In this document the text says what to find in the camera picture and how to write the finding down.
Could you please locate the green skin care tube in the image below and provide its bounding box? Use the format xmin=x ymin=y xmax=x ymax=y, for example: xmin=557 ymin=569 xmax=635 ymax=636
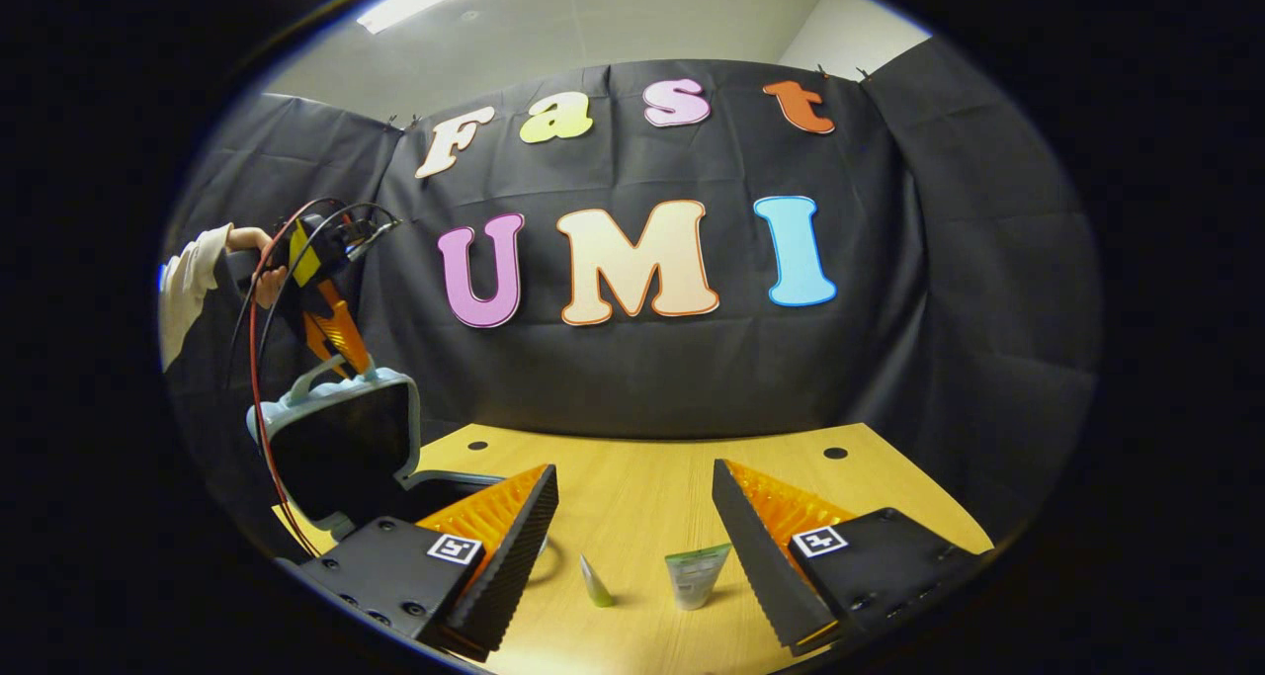
xmin=664 ymin=543 xmax=733 ymax=612

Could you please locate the black cable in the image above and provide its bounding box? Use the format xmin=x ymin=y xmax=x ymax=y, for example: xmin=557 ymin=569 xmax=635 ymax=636
xmin=225 ymin=201 xmax=401 ymax=389

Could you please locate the black backdrop cloth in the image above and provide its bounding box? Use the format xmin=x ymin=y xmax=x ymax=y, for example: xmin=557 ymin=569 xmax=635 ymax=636
xmin=163 ymin=38 xmax=1103 ymax=557

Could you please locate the small white tube green cap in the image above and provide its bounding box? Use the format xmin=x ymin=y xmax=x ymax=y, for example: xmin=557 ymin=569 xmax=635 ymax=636
xmin=578 ymin=553 xmax=616 ymax=609

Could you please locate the light blue suitcase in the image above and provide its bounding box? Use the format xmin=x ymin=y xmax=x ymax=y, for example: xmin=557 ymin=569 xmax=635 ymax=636
xmin=245 ymin=356 xmax=566 ymax=585

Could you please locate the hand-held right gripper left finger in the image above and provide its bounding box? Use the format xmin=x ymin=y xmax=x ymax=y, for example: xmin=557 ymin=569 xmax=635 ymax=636
xmin=296 ymin=464 xmax=560 ymax=661

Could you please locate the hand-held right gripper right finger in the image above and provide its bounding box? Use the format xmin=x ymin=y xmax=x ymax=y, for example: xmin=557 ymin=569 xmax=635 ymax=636
xmin=712 ymin=459 xmax=994 ymax=656

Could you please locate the red cable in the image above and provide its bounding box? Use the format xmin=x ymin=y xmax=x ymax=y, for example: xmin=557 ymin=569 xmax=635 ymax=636
xmin=247 ymin=199 xmax=347 ymax=557

